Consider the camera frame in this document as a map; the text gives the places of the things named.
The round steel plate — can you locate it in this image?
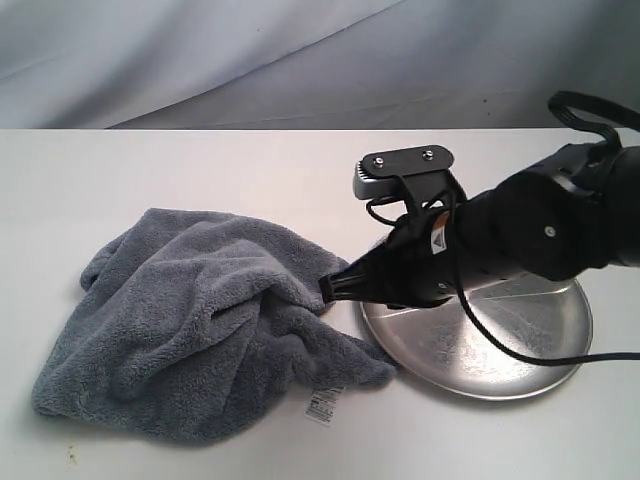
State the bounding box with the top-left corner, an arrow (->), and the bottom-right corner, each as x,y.
359,275 -> 593,401

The grey fluffy towel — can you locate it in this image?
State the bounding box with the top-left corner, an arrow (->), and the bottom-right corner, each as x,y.
31,209 -> 396,443

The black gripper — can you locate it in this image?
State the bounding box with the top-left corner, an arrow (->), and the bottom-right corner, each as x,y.
319,199 -> 475,308

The black cable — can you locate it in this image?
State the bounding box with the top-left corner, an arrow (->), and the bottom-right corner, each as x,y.
367,89 -> 640,369

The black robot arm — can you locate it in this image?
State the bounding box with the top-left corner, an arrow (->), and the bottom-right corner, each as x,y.
319,143 -> 639,308

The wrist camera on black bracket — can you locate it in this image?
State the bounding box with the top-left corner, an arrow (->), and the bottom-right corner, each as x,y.
353,145 -> 467,227

